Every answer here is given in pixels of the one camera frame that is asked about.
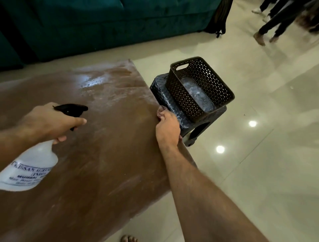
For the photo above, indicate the person's left hand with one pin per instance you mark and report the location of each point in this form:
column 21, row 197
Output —
column 42, row 121

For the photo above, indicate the person's right hand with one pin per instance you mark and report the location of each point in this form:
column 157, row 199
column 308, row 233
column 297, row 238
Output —
column 168, row 131

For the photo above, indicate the person's right fingers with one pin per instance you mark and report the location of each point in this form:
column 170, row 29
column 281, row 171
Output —
column 163, row 112

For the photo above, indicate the white spray bottle black trigger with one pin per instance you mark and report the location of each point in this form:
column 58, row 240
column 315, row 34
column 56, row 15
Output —
column 30, row 164

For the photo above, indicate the person's right forearm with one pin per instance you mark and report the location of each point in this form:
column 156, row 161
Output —
column 204, row 197

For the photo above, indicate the dark woven-pattern plastic stool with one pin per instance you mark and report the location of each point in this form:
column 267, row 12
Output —
column 162, row 92

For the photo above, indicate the dark brown perforated plastic basket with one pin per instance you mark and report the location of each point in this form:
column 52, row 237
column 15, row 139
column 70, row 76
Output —
column 206, row 77

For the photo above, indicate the teal green sofa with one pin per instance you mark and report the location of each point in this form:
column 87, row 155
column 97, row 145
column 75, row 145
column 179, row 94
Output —
column 104, row 27

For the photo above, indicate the person's bare foot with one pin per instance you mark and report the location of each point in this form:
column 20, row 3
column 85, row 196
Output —
column 129, row 238

